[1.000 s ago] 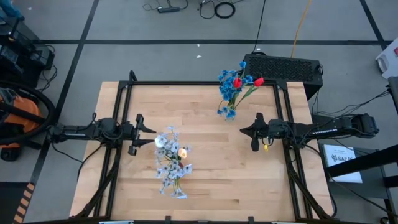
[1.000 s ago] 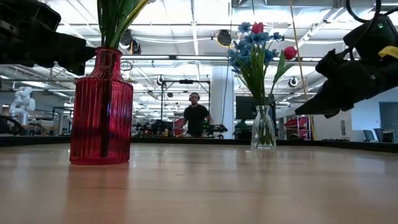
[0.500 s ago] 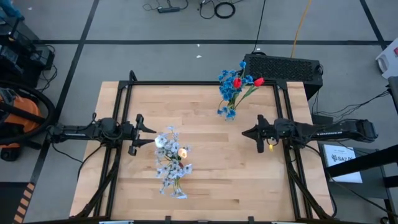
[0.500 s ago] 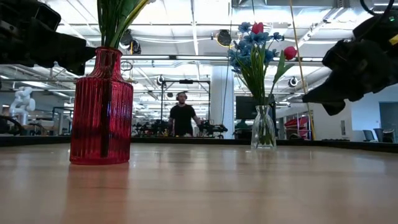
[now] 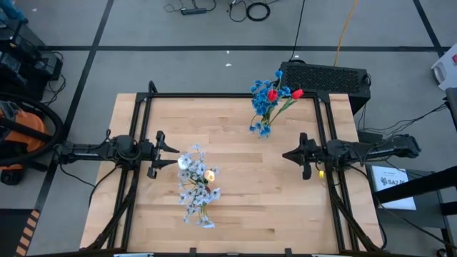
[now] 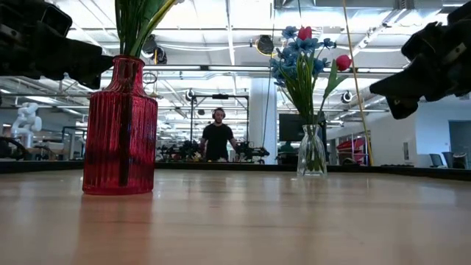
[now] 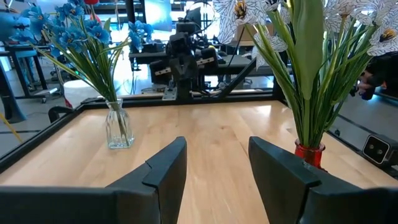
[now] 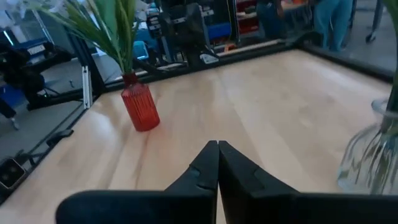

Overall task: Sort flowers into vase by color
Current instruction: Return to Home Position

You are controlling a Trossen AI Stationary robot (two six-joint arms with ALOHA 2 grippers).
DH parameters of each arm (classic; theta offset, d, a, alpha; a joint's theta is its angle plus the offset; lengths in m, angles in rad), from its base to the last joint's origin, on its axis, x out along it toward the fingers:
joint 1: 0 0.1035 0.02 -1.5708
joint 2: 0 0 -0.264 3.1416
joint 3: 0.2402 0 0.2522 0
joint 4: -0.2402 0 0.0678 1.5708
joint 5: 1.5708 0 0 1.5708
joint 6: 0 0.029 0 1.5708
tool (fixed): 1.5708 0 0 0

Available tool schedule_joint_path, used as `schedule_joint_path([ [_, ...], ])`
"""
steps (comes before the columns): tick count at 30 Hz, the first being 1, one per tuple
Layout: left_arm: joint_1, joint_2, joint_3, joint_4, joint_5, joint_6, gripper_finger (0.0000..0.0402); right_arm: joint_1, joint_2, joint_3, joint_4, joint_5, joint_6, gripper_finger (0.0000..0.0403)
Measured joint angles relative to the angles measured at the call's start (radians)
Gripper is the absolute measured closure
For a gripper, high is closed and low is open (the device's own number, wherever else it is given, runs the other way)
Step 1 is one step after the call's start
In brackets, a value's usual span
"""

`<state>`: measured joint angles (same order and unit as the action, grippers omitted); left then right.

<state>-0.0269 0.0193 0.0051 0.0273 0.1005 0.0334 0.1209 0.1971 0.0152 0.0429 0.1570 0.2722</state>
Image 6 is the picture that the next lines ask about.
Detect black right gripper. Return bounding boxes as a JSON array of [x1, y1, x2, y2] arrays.
[[369, 14, 471, 121]]

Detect white humanoid robot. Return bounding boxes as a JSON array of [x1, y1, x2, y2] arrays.
[[10, 102, 43, 149]]

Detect yellow cable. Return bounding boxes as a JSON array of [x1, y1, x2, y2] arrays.
[[341, 0, 373, 166]]

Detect black frame stand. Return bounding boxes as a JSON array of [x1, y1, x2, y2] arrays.
[[189, 93, 250, 148]]

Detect red artificial tulip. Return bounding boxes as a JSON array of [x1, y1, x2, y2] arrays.
[[316, 54, 353, 128], [297, 25, 314, 43]]

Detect black hanging cable reel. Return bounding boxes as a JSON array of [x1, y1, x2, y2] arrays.
[[141, 35, 169, 66], [256, 35, 275, 55]]

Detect green stems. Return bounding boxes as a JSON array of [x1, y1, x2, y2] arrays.
[[132, 0, 181, 56]]

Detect clear glass vase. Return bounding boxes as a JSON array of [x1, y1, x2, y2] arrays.
[[296, 124, 328, 178]]

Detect black monitor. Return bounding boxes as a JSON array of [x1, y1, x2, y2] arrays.
[[278, 113, 306, 143]]

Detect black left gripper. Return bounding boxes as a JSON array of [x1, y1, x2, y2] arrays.
[[20, 0, 113, 90]]

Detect red ribbed glass vase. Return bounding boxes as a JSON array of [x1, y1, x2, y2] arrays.
[[82, 54, 158, 196]]

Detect red rack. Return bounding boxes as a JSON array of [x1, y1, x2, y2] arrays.
[[336, 136, 367, 165]]

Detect person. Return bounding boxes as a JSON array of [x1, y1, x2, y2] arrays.
[[198, 107, 238, 163]]

